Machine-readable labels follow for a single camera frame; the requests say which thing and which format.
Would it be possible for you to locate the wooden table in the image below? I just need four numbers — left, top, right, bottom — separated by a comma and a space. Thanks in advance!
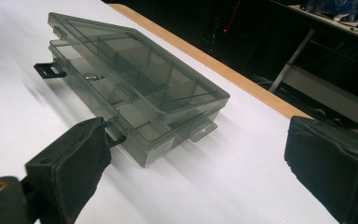
106, 3, 313, 121

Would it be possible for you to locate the dark workbench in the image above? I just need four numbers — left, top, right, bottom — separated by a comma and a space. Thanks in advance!
267, 0, 358, 45

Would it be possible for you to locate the white metal stand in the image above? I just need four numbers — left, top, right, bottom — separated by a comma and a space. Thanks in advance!
268, 27, 358, 135

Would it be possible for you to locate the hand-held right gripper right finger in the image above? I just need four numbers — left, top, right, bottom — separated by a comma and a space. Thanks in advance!
283, 115, 358, 224

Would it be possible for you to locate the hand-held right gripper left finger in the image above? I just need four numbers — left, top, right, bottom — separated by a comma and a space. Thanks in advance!
24, 116, 113, 224

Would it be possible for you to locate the white board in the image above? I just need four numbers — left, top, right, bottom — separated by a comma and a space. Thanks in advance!
0, 0, 339, 224

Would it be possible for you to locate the grey transparent compartment box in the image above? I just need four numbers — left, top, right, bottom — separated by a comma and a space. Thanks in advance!
33, 11, 231, 168

